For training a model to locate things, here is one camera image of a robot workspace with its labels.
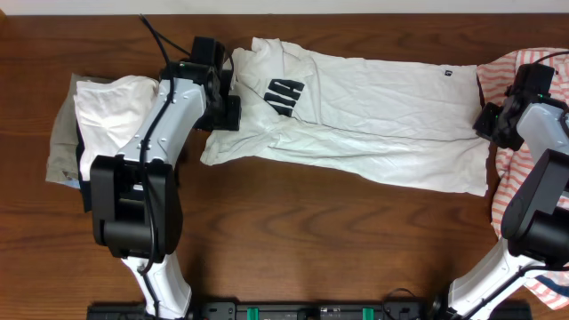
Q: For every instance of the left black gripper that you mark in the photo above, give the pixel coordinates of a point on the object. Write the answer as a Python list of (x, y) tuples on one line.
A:
[(231, 120)]

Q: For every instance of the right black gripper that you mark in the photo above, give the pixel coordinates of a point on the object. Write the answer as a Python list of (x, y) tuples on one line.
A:
[(482, 125)]

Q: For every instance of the white t-shirt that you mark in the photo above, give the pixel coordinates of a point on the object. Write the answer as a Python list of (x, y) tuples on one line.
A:
[(406, 124)]

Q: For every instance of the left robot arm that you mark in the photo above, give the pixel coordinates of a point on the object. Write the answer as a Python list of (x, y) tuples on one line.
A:
[(136, 209)]

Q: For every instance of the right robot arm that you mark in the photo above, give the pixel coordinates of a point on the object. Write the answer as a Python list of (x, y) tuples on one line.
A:
[(534, 230)]

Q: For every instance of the red white striped shirt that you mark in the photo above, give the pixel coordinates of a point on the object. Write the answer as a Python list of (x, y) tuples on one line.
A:
[(513, 167)]

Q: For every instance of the folded white shirt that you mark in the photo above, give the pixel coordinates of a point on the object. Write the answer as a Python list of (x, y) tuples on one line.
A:
[(108, 115)]

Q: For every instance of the folded olive garment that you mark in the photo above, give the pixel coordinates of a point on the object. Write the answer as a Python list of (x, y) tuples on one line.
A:
[(61, 162)]

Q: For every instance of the light blue folded garment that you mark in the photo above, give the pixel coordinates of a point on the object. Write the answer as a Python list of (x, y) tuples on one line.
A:
[(72, 183)]

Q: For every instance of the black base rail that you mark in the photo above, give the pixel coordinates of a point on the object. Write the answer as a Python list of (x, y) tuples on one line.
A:
[(407, 308)]

